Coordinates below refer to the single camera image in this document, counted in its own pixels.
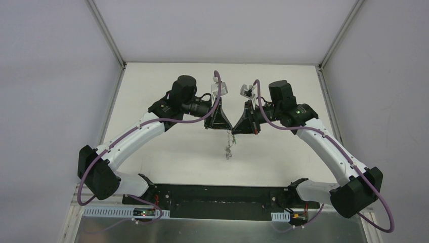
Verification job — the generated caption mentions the circuit board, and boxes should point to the circuit board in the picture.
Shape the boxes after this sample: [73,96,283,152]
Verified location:
[289,212,308,226]
[133,208,156,218]

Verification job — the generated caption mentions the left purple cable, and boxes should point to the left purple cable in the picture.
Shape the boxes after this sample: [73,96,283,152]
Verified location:
[77,70,223,206]

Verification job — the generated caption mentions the aluminium frame post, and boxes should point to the aluminium frame post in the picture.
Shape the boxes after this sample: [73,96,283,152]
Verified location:
[318,0,366,71]
[85,0,126,69]

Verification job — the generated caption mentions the white cable duct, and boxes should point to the white cable duct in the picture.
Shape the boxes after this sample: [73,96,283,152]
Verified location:
[271,211,290,222]
[83,206,170,219]

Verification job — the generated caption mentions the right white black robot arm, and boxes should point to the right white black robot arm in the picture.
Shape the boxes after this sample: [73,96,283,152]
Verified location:
[232,80,383,218]

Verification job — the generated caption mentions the right aluminium frame post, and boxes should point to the right aluminium frame post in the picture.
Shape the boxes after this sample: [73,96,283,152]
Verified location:
[318,0,366,71]

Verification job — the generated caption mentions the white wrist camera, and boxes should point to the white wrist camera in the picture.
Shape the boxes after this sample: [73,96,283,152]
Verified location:
[210,76,228,99]
[240,85,257,102]

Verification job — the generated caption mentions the left circuit board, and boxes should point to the left circuit board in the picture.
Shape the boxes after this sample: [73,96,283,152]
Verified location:
[133,208,156,218]

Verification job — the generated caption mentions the purple cable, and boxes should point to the purple cable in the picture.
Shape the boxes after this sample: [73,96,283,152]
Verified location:
[77,70,223,206]
[252,79,395,234]

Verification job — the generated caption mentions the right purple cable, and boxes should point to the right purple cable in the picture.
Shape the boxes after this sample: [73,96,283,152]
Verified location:
[252,79,395,234]

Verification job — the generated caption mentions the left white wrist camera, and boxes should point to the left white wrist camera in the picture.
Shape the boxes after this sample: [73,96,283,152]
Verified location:
[210,76,228,99]

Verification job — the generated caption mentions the left white cable duct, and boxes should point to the left white cable duct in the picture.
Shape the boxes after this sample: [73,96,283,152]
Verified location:
[83,206,170,219]

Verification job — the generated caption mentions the left aluminium frame post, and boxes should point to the left aluminium frame post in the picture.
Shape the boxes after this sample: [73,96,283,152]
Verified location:
[85,0,126,69]

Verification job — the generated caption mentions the right circuit board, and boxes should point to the right circuit board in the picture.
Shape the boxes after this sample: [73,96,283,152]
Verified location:
[289,212,308,226]

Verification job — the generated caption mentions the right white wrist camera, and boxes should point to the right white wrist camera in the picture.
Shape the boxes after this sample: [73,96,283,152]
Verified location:
[240,85,257,102]

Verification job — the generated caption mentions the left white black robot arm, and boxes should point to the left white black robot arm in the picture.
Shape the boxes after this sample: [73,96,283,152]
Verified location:
[77,71,227,206]

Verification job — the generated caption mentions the right white cable duct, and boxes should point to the right white cable duct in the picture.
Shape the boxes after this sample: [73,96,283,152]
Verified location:
[271,211,290,222]

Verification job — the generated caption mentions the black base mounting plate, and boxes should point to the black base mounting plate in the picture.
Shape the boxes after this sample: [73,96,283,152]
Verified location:
[141,184,320,221]

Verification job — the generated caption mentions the large metal keyring with clips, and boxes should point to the large metal keyring with clips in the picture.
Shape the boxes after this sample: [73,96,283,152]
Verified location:
[225,130,234,160]

